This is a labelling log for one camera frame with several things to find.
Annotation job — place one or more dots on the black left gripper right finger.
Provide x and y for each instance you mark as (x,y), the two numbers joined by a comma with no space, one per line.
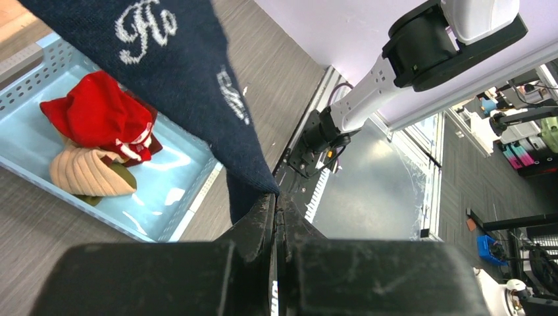
(291,231)

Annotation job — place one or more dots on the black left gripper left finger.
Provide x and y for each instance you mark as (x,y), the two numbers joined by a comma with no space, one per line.
(248,288)

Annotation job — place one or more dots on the striped beige sock front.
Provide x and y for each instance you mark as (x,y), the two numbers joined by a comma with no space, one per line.
(91,174)

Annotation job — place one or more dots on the navy sock with white cuff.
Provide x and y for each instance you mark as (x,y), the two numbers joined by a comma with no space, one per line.
(172,54)

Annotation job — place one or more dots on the red santa sock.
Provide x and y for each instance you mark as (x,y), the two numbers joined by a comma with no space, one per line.
(139,150)
(96,112)

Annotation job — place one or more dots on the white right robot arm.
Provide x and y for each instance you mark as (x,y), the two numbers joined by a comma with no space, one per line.
(428,46)

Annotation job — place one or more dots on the wooden hanger stand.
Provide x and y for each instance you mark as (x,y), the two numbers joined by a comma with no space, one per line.
(19,28)

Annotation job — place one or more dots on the light blue plastic basket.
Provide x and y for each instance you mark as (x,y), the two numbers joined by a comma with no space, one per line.
(151,201)

